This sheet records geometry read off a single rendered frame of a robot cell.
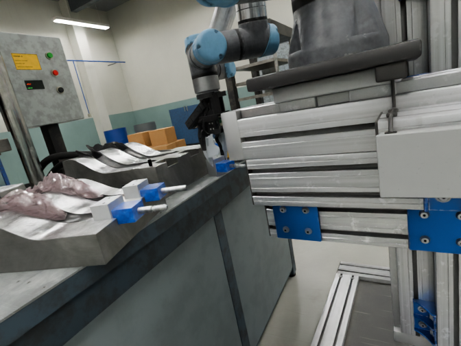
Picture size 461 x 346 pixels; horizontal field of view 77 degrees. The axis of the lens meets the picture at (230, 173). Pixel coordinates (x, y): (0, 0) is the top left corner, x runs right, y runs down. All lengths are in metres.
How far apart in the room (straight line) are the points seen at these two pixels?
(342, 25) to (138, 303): 0.65
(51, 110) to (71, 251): 1.16
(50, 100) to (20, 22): 7.33
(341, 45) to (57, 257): 0.54
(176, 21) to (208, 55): 8.23
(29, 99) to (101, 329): 1.16
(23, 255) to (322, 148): 0.52
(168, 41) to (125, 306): 8.62
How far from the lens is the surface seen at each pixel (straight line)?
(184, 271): 0.83
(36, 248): 0.59
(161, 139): 5.86
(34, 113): 1.60
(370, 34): 0.47
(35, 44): 1.70
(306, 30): 0.48
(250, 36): 0.78
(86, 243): 0.52
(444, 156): 0.34
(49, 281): 0.55
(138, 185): 0.64
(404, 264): 0.83
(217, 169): 0.88
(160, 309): 0.79
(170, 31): 9.05
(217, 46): 0.73
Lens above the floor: 1.01
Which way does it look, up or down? 14 degrees down
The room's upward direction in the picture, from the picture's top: 11 degrees counter-clockwise
